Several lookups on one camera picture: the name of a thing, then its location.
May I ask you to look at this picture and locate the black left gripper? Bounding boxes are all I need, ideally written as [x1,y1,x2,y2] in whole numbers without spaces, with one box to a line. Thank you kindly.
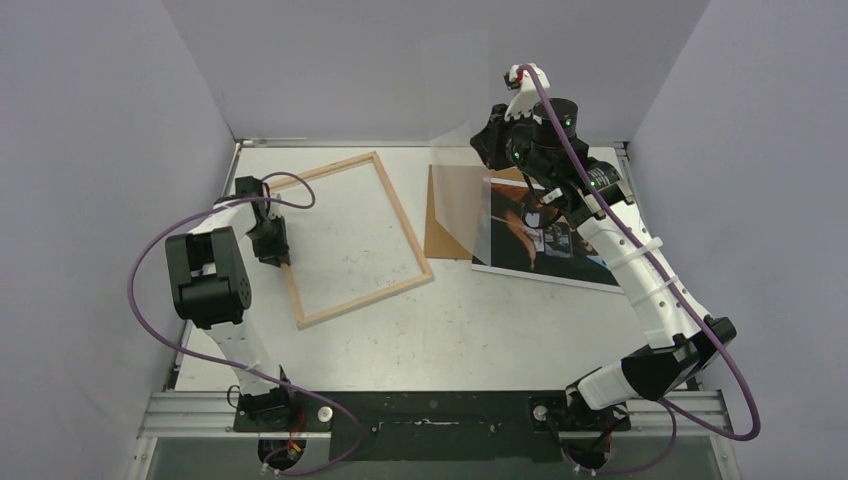
[247,214,291,268]

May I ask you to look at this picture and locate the glossy photo print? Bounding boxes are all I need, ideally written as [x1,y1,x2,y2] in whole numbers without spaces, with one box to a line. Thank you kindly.
[471,178,622,294]

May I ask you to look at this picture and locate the clear glass pane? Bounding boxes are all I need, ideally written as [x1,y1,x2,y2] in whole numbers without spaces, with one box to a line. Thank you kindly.
[422,30,492,265]

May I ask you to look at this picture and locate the white wooden picture frame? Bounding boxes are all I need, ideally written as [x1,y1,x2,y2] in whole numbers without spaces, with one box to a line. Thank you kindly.
[254,152,434,330]

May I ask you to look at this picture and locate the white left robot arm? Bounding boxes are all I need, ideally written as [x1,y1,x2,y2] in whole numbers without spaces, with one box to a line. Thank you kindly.
[165,176,299,431]

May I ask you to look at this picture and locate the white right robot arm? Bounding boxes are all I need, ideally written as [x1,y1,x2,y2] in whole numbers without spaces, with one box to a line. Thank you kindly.
[470,98,737,429]

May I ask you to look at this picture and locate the brown cardboard backing board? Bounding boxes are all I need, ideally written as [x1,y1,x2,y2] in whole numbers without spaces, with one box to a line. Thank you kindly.
[424,165,528,266]

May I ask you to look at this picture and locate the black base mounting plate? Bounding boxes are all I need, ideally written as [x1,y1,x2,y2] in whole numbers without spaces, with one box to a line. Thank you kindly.
[232,390,631,469]

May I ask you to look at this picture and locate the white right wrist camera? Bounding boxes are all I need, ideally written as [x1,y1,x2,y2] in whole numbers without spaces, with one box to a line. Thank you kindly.
[504,64,540,121]

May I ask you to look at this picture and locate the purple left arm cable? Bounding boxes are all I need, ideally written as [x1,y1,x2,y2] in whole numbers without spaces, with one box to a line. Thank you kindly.
[127,172,364,479]

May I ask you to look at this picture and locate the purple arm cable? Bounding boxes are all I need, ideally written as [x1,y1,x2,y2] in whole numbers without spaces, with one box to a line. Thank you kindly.
[519,63,762,477]
[127,172,364,479]

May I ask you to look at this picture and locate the aluminium front rail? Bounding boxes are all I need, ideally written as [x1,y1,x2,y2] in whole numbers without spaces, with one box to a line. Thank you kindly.
[135,389,735,440]

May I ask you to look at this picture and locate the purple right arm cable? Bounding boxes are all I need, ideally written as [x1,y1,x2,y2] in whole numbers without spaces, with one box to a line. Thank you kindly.
[519,63,762,477]

